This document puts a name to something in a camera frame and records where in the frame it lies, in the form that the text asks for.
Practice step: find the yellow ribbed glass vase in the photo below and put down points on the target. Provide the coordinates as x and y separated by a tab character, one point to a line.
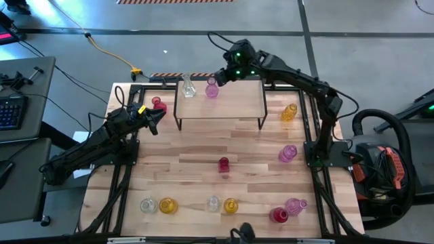
230	205
289	112

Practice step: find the grey desk top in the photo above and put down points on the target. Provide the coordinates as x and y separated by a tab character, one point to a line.
23	189
40	84

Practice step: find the black orange shop vacuum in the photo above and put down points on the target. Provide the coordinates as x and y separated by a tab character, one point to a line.
395	166

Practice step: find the black backlit keyboard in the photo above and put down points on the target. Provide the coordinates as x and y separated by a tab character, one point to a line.
12	113

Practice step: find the wide yellow glass vase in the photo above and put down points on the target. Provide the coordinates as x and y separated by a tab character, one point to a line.
168	205

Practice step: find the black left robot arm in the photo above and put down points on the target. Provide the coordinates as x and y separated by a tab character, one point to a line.
88	142

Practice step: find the small clear glass vase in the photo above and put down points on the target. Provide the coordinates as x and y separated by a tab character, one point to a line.
213	204

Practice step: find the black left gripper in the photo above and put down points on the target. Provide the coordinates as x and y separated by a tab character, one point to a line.
134	119

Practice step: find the wooden shelf black metal frame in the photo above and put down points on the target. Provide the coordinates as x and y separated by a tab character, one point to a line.
230	105

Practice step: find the black caster wheel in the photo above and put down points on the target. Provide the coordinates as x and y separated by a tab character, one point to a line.
45	221

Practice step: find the black computer mouse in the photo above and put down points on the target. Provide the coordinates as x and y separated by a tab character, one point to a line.
5	171

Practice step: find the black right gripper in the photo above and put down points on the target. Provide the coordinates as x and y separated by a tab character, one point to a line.
242	62

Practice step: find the black aluminium table frame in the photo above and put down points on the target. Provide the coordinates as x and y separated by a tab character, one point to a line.
134	89

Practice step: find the small pink glass vase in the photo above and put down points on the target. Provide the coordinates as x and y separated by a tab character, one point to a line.
211	91

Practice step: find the wide red glass vase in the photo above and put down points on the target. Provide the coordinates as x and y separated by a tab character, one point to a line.
278	215

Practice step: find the tall pink glass vase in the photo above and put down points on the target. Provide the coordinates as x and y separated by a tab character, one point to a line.
294	206

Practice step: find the conical red glass vase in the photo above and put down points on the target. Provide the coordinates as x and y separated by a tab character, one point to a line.
160	104

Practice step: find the black clamp tool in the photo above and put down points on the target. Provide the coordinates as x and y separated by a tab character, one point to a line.
18	80

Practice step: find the pink ribbed glass vase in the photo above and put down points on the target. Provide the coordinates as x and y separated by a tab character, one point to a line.
287	154

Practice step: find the slim red glass vase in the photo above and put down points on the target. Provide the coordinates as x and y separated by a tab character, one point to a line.
223	165

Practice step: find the round clear glass vase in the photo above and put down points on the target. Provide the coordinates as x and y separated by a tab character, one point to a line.
148	205

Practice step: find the silver metal bracket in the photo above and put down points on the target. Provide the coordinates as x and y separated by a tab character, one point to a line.
315	241
126	240

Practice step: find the monitor with pink screen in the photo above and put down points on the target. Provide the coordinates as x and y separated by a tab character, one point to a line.
5	34

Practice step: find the black stand with green light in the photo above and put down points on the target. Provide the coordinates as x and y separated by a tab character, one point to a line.
420	104

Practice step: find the tall clear glass vase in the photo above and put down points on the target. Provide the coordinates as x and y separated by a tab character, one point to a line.
188	88

